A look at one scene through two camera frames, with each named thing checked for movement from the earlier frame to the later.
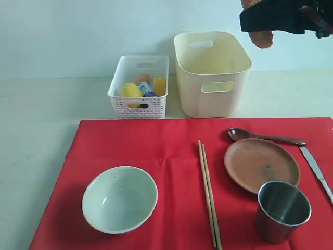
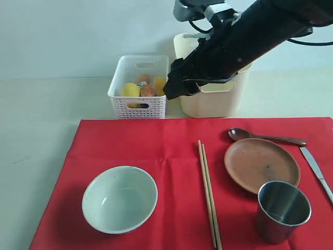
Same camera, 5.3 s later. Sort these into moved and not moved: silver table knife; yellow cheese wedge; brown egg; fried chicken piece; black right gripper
Moved: black right gripper; fried chicken piece
Not moved: brown egg; silver table knife; yellow cheese wedge
